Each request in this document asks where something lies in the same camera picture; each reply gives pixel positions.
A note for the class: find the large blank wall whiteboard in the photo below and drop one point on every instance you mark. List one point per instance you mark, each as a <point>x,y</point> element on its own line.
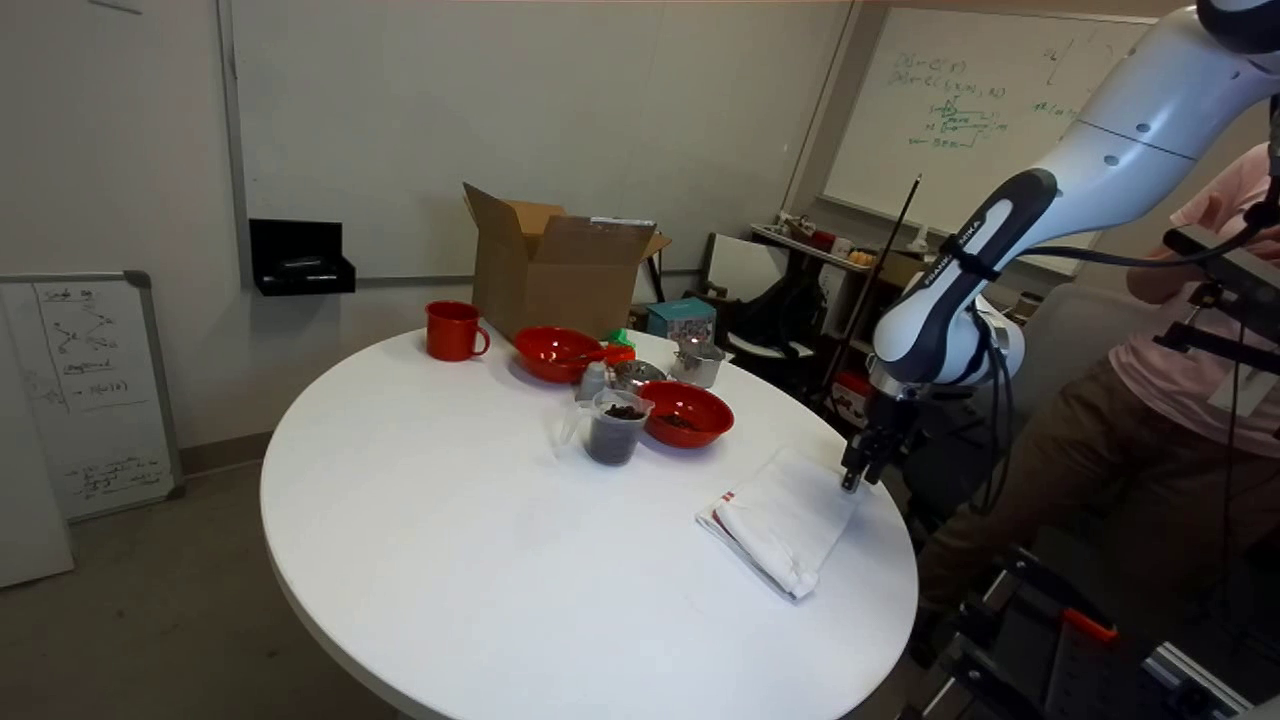
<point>402,135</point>

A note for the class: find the white towel with red stripes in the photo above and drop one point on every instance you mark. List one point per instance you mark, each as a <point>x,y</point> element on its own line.
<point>786,527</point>

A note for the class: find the clear cup with dark beans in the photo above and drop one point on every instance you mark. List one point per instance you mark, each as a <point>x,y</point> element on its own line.
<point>614,439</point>

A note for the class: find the empty red bowl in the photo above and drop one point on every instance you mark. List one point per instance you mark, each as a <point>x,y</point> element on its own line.
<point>555,354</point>

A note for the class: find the small framed whiteboard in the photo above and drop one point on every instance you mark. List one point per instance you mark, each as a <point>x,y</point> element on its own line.
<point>101,387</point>

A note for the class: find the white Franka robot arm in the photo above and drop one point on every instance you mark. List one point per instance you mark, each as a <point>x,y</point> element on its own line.
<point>1122,161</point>

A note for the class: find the small red green bottle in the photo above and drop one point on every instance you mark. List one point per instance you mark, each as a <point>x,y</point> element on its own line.
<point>619,354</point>

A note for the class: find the red bowl with dark beans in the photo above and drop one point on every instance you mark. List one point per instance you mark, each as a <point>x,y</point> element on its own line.
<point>695,417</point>

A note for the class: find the black case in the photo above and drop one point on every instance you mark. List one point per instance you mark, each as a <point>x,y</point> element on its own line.
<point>302,259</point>

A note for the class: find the open cardboard box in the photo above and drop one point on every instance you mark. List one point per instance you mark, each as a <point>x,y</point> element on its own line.
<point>563,275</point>

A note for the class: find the clear empty glass cup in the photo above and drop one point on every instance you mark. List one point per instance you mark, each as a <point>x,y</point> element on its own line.
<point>698,363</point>

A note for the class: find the person in pink shirt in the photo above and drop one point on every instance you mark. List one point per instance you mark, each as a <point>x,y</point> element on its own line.
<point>1003,400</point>
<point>1203,400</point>

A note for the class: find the black camera stand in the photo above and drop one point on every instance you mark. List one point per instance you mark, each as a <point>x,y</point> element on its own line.
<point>1220,263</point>

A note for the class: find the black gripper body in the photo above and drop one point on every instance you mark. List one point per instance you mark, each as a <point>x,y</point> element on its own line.
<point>900,427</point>

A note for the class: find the long dark stick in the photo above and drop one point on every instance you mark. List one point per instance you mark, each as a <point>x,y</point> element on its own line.
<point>881,267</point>

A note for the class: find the red mug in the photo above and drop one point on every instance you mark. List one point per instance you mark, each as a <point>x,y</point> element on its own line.
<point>452,331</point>

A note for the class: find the cluttered shelf unit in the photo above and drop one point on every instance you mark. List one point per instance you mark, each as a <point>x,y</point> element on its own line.
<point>846,334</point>

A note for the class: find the black chair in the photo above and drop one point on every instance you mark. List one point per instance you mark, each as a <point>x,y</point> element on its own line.
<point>761,315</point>

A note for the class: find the teal box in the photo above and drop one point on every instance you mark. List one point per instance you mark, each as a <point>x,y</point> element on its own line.
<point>682,317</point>

